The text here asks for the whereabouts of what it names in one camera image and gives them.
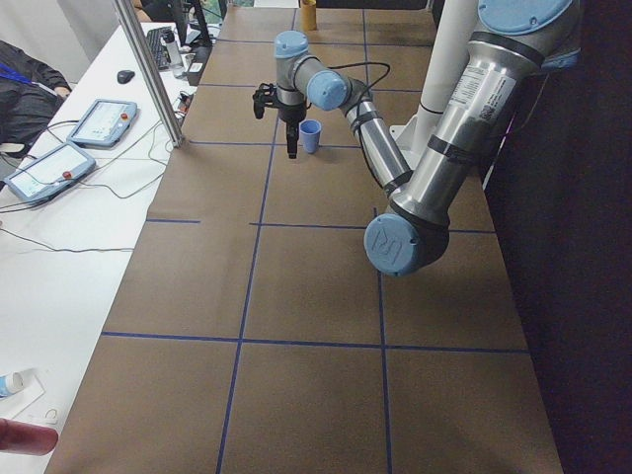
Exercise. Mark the red cylinder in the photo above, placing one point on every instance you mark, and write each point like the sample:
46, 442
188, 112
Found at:
24, 438

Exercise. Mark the far teach pendant tablet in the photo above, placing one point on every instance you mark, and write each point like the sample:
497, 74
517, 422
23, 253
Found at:
104, 124

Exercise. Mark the black keyboard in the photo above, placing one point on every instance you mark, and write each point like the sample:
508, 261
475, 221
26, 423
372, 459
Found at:
157, 47

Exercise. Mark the white blue paper roll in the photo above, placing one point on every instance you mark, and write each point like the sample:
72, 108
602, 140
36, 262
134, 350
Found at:
18, 382

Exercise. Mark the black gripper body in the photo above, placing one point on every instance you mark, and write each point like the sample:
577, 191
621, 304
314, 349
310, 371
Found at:
289, 114

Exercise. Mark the yellow wooden cup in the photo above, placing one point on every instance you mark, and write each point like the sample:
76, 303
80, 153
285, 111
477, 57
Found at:
308, 15

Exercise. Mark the teach pendant tablet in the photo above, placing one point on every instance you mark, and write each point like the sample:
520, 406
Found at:
51, 174
104, 124

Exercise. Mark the black computer mouse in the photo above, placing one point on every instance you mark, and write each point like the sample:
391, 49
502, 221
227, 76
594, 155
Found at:
125, 76

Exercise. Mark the blue ribbed plastic cup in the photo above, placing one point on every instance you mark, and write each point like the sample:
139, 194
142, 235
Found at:
309, 135

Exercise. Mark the aluminium frame post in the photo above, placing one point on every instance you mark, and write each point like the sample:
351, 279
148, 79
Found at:
153, 81

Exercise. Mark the white pole with base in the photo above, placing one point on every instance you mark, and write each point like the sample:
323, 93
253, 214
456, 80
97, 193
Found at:
448, 59

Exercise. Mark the person in dark jacket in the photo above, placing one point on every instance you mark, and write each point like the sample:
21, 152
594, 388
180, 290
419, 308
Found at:
31, 94

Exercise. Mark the clear water bottle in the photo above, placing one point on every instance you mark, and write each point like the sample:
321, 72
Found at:
176, 64

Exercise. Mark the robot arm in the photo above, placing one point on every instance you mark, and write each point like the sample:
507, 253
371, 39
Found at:
482, 51

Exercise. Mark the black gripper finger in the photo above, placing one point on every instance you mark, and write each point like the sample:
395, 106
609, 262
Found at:
289, 135
294, 139

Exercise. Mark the near teach pendant tablet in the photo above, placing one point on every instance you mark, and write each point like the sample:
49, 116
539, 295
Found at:
51, 174

